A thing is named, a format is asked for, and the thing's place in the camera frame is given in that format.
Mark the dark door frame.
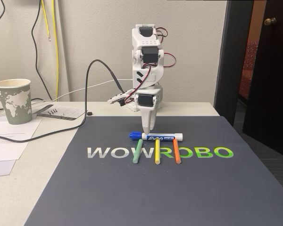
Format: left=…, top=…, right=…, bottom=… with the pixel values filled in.
left=213, top=0, right=257, bottom=128

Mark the yellow chalk stick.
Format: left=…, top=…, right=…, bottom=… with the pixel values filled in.
left=154, top=139, right=161, bottom=165

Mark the green chalk stick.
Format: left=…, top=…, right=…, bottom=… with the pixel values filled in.
left=131, top=138, right=143, bottom=164

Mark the yellow cable with bare end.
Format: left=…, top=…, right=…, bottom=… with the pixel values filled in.
left=41, top=0, right=52, bottom=42

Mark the small white paper sheet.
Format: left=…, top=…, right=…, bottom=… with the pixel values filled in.
left=0, top=159, right=17, bottom=178

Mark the brass door knob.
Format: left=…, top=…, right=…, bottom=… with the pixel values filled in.
left=264, top=17, right=278, bottom=27

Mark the black camera cable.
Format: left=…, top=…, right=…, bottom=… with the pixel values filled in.
left=0, top=59, right=125, bottom=144

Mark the paper cup world map print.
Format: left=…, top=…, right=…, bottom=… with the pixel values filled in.
left=0, top=79, right=33, bottom=125

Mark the blue Expo dry-erase marker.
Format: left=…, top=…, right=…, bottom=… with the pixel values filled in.
left=129, top=131, right=183, bottom=143

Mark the dark grey WOWROBO mat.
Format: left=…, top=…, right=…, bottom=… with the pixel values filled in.
left=23, top=115, right=283, bottom=226

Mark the orange chalk stick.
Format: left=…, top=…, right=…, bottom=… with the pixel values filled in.
left=172, top=138, right=182, bottom=164

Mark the dark wooden door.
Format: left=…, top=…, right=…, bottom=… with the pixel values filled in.
left=242, top=0, right=283, bottom=152

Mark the lined paper sheet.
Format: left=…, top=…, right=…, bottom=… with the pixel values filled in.
left=32, top=104, right=86, bottom=122

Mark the large white paper sheet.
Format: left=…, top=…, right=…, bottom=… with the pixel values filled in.
left=0, top=117, right=43, bottom=163

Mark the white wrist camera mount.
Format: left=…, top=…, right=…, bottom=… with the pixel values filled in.
left=108, top=89, right=135, bottom=107

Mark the black wall cable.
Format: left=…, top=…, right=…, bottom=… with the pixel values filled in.
left=31, top=0, right=54, bottom=102

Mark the white cable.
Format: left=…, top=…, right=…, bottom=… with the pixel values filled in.
left=53, top=78, right=134, bottom=102

